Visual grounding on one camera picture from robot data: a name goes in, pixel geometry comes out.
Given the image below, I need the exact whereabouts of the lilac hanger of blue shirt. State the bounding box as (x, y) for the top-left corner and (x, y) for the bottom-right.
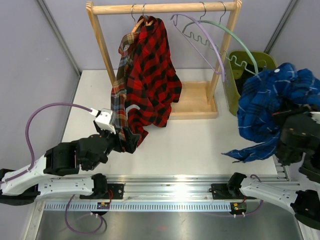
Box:
(170, 1), (226, 82)

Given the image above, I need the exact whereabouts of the mint green hanger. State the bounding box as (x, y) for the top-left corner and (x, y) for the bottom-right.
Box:
(182, 1), (259, 76)

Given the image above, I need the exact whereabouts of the blue plaid shirt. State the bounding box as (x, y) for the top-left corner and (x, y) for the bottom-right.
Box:
(225, 62), (320, 163)

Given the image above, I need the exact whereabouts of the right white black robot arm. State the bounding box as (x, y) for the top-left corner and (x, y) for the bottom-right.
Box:
(226, 104), (320, 230)

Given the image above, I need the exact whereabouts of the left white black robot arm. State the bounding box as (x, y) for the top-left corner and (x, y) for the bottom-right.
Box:
(0, 127), (140, 206)

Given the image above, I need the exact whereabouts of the brown plaid shirt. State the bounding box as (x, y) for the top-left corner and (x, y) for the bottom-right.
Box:
(110, 32), (139, 141)

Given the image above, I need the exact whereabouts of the red black plaid shirt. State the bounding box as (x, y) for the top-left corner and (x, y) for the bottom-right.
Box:
(125, 16), (182, 143)

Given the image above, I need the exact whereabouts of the wooden hanger of red shirt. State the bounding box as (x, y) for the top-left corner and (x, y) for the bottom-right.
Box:
(142, 3), (154, 26)

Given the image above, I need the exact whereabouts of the wooden hanger of brown shirt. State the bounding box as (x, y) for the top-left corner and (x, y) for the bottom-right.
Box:
(130, 4), (145, 33)

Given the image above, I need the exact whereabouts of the wooden clothes rack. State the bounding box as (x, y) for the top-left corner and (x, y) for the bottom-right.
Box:
(86, 0), (243, 120)

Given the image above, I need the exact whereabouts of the green plastic basket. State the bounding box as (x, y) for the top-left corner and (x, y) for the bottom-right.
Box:
(223, 50), (277, 116)

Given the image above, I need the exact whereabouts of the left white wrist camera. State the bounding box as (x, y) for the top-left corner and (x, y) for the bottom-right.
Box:
(90, 108), (117, 134)

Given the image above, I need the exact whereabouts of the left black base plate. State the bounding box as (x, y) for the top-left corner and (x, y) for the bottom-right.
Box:
(79, 183), (125, 200)

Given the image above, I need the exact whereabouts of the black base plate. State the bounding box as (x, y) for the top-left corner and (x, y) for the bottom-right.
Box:
(209, 183), (256, 200)
(79, 183), (125, 200)

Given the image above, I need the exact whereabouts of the aluminium mounting rail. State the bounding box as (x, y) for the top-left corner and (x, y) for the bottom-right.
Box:
(33, 174), (306, 213)

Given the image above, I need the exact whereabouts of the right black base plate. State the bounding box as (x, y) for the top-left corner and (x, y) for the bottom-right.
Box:
(209, 183), (256, 200)

